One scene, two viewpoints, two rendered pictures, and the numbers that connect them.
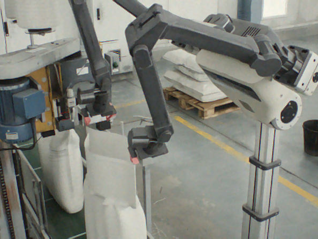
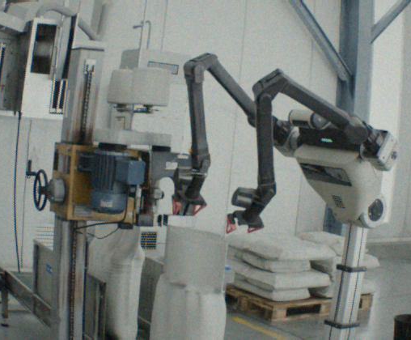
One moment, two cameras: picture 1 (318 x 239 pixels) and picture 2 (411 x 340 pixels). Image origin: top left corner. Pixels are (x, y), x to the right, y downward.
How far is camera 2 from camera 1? 154 cm
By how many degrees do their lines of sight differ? 20
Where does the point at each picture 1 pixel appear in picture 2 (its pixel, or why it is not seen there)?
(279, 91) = (366, 176)
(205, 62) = (303, 155)
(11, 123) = (108, 190)
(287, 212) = not seen: outside the picture
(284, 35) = (385, 251)
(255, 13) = not seen: hidden behind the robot
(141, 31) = (267, 83)
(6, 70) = (117, 134)
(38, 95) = (141, 164)
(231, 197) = not seen: outside the picture
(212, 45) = (317, 107)
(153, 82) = (268, 133)
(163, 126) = (268, 184)
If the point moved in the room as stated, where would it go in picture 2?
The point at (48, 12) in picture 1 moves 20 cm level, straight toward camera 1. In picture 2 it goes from (162, 91) to (173, 89)
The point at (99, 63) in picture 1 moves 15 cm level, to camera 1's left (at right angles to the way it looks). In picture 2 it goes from (202, 143) to (165, 139)
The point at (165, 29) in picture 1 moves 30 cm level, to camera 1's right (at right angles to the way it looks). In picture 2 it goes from (286, 85) to (369, 96)
